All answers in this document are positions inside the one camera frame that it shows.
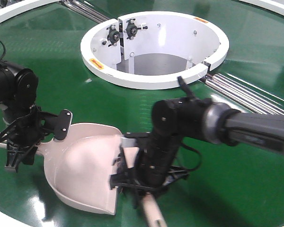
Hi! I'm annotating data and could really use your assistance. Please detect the beige hand brush black bristles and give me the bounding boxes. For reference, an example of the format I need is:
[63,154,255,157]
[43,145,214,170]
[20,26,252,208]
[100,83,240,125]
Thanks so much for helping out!
[141,192,168,227]

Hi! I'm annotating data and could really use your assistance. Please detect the steel rollers right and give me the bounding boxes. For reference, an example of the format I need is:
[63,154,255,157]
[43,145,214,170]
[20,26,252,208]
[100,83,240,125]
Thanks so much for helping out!
[200,73,284,115]

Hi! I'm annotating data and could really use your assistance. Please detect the white outer rim left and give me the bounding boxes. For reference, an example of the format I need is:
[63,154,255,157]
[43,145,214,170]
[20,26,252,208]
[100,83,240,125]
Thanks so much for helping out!
[0,0,58,23]

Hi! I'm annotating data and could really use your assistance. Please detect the orange warning sticker front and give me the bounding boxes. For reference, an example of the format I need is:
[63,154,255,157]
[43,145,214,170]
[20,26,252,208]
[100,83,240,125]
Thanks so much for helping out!
[89,58,104,70]

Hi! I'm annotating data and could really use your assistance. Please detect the white outer rim right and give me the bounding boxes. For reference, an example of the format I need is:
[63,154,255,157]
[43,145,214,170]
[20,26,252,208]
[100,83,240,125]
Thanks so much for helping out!
[239,0,284,17]

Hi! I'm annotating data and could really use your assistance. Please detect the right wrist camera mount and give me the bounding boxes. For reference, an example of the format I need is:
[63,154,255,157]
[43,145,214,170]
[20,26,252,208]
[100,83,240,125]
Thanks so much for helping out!
[121,132,150,148]

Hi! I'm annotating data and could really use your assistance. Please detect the black bearing right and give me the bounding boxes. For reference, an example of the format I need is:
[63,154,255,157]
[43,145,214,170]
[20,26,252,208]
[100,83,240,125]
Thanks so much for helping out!
[125,19,148,40]

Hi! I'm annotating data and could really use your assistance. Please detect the orange warning sticker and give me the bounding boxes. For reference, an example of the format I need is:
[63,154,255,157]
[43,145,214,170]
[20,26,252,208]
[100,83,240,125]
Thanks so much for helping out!
[89,58,104,70]
[194,17,208,24]

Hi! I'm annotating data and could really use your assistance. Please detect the beige plastic dustpan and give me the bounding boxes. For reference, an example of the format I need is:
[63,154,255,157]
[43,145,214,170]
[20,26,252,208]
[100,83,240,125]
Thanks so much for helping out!
[0,122,124,216]

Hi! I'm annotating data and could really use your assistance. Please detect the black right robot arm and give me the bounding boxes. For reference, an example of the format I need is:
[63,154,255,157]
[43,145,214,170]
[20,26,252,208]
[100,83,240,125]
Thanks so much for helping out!
[37,78,284,215]

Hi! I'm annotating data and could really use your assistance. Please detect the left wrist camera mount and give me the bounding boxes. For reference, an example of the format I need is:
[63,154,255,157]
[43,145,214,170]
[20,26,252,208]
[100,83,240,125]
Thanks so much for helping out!
[42,109,72,142]

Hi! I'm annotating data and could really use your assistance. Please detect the steel rollers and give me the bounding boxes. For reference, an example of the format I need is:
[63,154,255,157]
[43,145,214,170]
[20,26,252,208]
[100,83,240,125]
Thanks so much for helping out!
[200,73,284,115]
[60,0,110,23]

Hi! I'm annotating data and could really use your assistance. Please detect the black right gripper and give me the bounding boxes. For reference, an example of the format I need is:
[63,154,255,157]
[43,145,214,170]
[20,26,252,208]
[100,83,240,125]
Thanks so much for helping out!
[109,132,189,209]

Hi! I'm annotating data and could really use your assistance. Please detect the orange warning sticker back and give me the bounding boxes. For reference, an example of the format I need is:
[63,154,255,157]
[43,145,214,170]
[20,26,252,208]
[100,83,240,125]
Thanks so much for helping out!
[194,17,208,24]

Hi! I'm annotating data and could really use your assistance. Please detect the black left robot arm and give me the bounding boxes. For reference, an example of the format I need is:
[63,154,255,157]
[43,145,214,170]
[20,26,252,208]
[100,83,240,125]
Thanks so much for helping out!
[0,60,58,172]

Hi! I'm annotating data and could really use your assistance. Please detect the black bearing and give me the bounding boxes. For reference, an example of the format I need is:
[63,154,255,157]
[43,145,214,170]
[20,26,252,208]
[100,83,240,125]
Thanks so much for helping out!
[125,19,148,40]
[107,25,120,47]

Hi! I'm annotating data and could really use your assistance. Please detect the steel rollers top left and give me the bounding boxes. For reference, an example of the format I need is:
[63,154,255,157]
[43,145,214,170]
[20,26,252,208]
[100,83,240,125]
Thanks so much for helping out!
[60,0,110,23]

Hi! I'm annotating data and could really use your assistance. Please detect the white outer rim near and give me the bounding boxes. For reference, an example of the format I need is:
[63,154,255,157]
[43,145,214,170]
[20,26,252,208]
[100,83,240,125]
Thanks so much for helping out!
[0,212,23,227]

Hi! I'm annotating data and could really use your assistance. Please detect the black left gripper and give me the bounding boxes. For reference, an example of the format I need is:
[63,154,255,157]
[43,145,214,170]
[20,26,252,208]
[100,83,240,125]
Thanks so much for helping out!
[0,104,60,173]

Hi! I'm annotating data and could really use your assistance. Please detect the white inner conveyor ring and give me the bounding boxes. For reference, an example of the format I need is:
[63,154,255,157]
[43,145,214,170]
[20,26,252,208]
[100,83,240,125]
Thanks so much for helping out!
[80,11,230,90]

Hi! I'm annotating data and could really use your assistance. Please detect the black bearing left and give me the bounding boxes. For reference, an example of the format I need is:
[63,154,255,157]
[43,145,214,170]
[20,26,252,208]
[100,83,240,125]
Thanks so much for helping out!
[107,25,120,47]

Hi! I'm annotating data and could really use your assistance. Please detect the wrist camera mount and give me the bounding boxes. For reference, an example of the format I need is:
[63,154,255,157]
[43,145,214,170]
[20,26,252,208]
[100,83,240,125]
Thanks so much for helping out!
[42,109,72,142]
[121,132,150,148]

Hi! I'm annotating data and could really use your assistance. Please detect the white rim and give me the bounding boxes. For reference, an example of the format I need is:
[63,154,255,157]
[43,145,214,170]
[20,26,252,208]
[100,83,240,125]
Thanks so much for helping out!
[0,212,23,227]
[0,0,58,23]
[239,0,284,17]

